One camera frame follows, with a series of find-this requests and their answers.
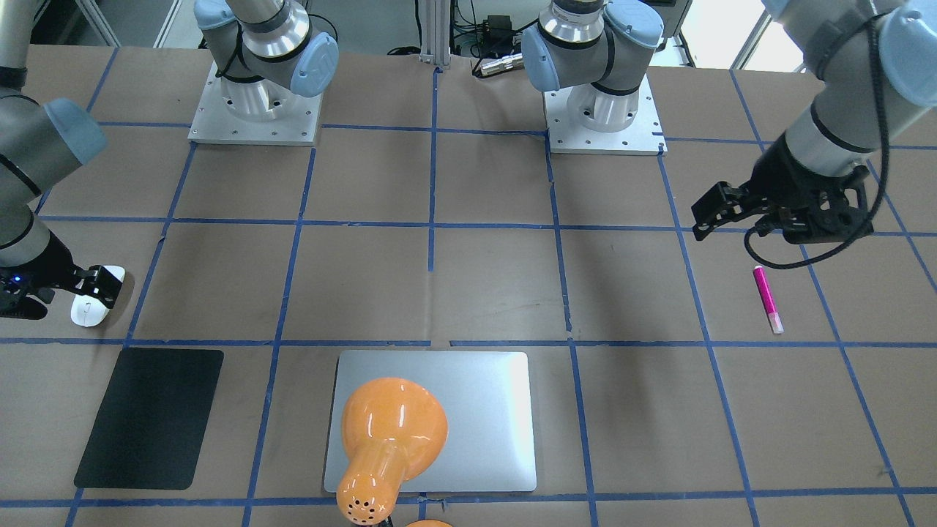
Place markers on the orange desk lamp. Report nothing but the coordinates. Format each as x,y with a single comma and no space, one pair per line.
392,430

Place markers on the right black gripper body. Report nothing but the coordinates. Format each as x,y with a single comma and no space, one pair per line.
53,266

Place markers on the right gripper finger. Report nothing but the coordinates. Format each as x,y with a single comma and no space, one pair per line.
103,283

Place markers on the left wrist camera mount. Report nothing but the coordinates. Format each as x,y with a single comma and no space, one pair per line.
841,242

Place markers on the black mousepad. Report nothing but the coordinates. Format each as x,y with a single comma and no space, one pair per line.
151,423

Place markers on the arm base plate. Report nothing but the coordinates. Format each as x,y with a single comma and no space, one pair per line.
253,114
604,110

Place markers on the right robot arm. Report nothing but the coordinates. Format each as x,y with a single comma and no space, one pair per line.
266,54

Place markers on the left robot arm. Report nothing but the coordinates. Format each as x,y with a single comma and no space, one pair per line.
875,60

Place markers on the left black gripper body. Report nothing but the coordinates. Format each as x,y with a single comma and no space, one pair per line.
785,178

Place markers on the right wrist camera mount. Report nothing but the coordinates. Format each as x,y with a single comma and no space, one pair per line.
23,299

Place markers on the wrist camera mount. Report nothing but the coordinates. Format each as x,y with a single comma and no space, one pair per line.
23,299
841,242

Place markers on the white computer mouse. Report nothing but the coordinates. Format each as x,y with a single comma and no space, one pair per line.
87,312

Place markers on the silver closed laptop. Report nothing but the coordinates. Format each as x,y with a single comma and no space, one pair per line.
448,421

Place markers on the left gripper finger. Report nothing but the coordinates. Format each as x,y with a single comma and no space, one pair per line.
722,195
707,220

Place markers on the pink marker pen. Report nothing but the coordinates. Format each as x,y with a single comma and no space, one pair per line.
767,300

